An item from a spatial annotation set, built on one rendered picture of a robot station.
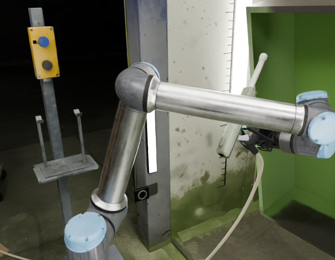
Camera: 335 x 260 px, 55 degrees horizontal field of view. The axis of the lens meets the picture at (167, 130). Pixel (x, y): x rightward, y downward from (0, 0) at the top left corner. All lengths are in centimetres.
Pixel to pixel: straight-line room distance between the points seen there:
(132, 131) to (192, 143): 109
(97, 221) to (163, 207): 109
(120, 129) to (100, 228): 36
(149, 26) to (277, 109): 109
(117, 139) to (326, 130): 67
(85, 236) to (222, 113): 64
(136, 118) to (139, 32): 79
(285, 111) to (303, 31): 91
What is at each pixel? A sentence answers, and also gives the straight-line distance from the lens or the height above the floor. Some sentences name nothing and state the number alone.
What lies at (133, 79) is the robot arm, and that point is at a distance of 96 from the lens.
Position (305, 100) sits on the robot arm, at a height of 137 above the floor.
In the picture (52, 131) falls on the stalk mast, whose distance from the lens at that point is 199.
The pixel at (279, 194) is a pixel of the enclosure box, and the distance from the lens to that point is 218.
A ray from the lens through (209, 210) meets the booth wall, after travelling 258.
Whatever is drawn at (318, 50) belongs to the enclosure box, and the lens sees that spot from 179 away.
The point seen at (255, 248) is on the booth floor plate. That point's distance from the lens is 249.
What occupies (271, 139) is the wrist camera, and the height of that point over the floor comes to 119.
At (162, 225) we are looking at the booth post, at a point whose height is 20.
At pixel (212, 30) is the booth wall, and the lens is 209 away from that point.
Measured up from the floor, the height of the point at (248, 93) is 131.
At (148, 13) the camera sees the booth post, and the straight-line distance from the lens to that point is 185.
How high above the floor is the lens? 165
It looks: 21 degrees down
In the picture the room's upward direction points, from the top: 1 degrees counter-clockwise
